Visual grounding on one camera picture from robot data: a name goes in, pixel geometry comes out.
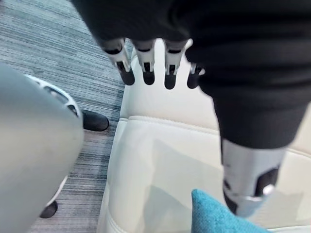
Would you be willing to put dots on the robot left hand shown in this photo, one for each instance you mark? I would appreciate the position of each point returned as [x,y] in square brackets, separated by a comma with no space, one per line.
[243,60]

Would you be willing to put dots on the teal fabric cushion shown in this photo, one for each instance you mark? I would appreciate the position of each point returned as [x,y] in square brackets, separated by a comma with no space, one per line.
[213,216]

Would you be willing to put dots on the silver robot leg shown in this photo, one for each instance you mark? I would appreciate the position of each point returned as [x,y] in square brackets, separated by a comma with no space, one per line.
[31,145]

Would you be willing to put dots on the white leather sofa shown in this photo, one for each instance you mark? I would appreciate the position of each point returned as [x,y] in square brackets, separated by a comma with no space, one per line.
[170,150]

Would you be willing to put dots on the dark robot foot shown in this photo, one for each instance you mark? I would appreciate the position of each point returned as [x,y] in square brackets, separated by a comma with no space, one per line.
[94,121]
[49,210]

